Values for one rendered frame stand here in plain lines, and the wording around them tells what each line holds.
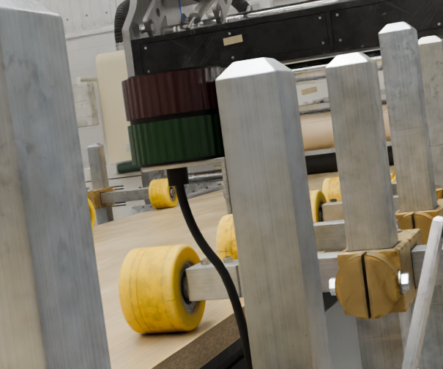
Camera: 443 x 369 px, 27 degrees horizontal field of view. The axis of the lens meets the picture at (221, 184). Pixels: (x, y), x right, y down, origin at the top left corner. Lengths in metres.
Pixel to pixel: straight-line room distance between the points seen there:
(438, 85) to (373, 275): 0.55
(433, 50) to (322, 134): 1.92
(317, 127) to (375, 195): 2.40
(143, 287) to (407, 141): 0.33
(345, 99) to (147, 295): 0.25
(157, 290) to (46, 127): 0.56
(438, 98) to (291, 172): 0.75
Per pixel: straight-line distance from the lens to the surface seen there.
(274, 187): 0.49
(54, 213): 0.26
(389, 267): 0.71
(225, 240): 1.06
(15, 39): 0.26
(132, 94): 0.50
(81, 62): 10.67
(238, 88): 0.49
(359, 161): 0.73
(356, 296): 0.72
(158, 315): 0.83
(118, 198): 2.54
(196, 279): 0.83
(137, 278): 0.83
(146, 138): 0.50
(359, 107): 0.73
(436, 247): 0.51
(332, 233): 1.04
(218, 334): 0.87
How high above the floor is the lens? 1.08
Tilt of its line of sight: 3 degrees down
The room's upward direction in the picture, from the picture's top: 7 degrees counter-clockwise
